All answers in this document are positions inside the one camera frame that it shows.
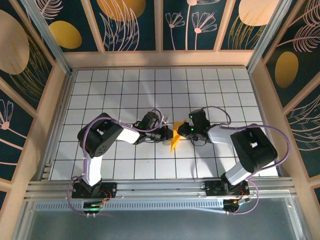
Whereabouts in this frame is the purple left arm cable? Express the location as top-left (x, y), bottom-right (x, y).
top-left (67, 108), bottom-right (166, 216)

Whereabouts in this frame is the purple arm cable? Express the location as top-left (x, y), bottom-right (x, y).
top-left (67, 108), bottom-right (166, 216)
top-left (203, 106), bottom-right (292, 216)

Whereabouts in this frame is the yellow paper sheet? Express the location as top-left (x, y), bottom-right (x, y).
top-left (169, 120), bottom-right (190, 154)

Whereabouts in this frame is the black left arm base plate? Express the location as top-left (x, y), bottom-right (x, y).
top-left (71, 181), bottom-right (118, 199)

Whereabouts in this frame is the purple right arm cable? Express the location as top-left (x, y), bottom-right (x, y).
top-left (203, 106), bottom-right (292, 216)

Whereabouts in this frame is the grey metal sheet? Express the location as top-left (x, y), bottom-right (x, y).
top-left (14, 197), bottom-right (311, 240)

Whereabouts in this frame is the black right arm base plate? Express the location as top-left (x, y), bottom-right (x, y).
top-left (204, 180), bottom-right (251, 198)

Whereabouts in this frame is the aluminium mounting rail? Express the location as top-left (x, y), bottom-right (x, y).
top-left (24, 176), bottom-right (298, 201)

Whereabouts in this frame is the slotted grey cable duct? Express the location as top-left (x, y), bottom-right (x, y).
top-left (34, 199), bottom-right (227, 212)

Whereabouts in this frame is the aluminium frame post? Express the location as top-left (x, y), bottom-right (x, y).
top-left (246, 0), bottom-right (294, 72)
top-left (21, 0), bottom-right (74, 76)

